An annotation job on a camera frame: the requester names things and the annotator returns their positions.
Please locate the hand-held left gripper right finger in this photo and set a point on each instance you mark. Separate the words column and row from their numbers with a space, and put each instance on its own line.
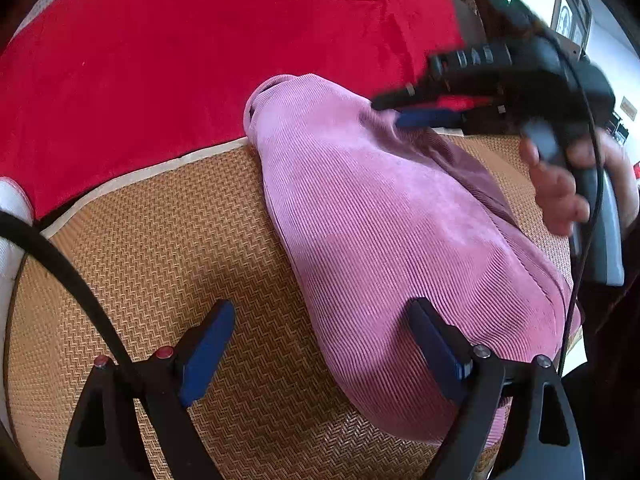
column 440, row 350

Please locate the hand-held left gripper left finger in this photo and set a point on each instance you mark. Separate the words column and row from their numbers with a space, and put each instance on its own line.
column 207, row 355

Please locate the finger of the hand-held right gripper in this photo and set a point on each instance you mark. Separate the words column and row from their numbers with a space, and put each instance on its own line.
column 415, row 94
column 430, row 119

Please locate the person's right hand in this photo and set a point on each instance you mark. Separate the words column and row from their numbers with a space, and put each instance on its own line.
column 557, row 195

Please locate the framed picture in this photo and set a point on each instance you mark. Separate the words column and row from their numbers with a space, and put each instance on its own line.
column 570, row 7

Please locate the woven straw mat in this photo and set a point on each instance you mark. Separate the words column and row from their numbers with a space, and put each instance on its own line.
column 150, row 270

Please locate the red blanket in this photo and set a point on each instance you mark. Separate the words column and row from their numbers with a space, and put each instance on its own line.
column 200, row 60

